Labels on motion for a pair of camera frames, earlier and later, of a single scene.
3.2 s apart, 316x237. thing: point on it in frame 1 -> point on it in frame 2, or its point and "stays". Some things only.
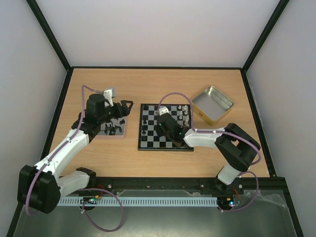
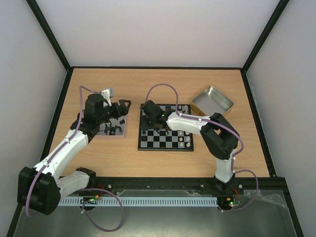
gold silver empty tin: x=212 y=105 stays
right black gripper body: x=164 y=121 -> x=145 y=107
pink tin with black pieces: x=114 y=128 stays
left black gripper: x=125 y=111 stays
